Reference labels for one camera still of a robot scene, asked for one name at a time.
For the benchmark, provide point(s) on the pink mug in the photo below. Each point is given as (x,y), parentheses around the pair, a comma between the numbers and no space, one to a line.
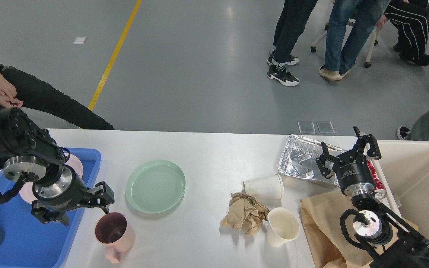
(115,232)

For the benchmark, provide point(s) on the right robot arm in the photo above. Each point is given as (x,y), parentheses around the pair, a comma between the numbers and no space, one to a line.
(370,225)

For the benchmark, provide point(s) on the blue plastic tray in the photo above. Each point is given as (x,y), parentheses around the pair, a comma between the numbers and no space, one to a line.
(29,243)

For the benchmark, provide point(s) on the right floor plate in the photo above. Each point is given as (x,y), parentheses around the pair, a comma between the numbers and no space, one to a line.
(325,127)

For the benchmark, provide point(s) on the upright white paper cup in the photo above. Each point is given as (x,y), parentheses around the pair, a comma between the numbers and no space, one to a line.
(283,226)

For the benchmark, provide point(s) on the brown paper bag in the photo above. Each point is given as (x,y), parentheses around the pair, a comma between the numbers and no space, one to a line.
(320,216)

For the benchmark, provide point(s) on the crumpled brown paper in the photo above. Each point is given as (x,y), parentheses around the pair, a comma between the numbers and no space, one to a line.
(245,214)

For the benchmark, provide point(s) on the left floor plate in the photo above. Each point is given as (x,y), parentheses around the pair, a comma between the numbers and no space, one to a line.
(306,127)

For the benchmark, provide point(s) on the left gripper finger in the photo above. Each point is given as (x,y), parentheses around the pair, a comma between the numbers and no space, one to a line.
(100,196)
(45,216)

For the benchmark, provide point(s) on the white rolling chair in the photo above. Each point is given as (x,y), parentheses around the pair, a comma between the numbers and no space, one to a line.
(374,41)

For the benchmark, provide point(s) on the pink plate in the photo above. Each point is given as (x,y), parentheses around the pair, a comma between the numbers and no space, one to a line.
(26,191)

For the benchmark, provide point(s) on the person with black sneakers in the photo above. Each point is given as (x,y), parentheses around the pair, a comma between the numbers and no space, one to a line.
(290,26)

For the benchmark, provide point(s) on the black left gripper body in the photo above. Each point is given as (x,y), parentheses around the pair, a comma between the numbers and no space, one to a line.
(60,190)

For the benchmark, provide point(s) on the crushed red can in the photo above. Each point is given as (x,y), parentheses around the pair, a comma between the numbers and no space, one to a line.
(380,191)

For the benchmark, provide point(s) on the floor plate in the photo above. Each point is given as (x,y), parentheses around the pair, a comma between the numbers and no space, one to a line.
(306,127)
(325,127)

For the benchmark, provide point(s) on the seated person in black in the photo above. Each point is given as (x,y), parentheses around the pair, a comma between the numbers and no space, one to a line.
(19,89)

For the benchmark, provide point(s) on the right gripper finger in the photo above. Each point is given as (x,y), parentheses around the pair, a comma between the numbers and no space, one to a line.
(323,159)
(366,146)

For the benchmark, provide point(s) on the green plate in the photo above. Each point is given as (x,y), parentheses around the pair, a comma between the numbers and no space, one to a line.
(155,187)

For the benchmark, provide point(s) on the beige plastic bin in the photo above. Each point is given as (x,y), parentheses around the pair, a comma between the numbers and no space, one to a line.
(404,170)

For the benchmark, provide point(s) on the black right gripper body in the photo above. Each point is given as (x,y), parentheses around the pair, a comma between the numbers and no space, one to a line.
(353,174)

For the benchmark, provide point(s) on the person in striped trousers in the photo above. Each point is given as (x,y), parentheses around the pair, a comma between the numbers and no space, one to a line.
(411,19)

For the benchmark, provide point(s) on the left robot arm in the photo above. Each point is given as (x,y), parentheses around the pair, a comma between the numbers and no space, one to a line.
(29,154)

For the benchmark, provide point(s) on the person in blue jeans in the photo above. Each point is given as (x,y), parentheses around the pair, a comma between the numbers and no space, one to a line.
(350,24)

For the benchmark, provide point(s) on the lying white paper cup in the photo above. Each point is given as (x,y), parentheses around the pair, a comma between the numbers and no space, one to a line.
(267,188)

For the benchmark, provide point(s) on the aluminium foil tray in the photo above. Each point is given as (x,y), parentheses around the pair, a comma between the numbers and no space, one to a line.
(298,161)

